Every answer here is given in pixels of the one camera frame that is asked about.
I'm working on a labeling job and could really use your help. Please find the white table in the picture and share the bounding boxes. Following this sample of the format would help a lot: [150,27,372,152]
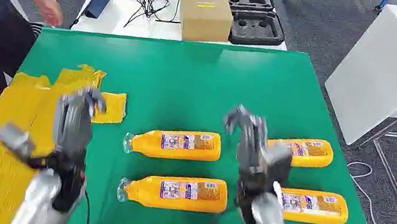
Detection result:
[70,0,294,61]

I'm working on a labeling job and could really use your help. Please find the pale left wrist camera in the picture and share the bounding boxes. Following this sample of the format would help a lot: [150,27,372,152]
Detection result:
[0,121,39,163]

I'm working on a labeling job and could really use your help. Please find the black ribbed stool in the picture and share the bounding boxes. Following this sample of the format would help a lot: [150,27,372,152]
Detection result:
[27,21,45,38]

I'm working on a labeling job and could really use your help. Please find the large white cabinet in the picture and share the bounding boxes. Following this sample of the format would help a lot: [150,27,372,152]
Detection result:
[316,0,397,152]

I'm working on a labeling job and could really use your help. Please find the dark blue tablet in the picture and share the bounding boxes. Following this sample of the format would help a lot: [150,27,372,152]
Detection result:
[84,0,114,21]

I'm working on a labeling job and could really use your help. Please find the brown cardboard box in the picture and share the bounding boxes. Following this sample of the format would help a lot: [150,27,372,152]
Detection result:
[174,0,236,48]

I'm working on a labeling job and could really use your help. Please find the black cables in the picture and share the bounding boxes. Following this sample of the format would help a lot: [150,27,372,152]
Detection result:
[122,0,184,35]

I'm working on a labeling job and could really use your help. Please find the person's left hand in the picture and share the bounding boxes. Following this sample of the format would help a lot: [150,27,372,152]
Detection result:
[30,0,67,28]

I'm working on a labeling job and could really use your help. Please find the orange drink bottle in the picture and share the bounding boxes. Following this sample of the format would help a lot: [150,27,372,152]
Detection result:
[276,185,352,224]
[115,165,231,219]
[121,120,224,168]
[264,132,336,173]

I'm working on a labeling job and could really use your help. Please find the green table mat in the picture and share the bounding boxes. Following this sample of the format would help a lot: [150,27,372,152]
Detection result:
[0,13,397,224]

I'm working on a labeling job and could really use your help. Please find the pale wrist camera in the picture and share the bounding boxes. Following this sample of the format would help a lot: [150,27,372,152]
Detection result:
[0,121,39,163]
[270,180,286,209]

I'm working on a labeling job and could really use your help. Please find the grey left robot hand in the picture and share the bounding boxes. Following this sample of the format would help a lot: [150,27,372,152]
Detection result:
[49,82,110,160]

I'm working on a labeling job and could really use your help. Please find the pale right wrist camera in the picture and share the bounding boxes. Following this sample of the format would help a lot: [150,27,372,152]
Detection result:
[270,180,286,209]

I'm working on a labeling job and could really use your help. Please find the black foam case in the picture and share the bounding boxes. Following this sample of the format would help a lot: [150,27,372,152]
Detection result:
[213,0,290,52]

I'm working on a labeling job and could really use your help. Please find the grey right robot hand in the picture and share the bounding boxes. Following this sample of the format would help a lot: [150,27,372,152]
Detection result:
[215,103,300,187]

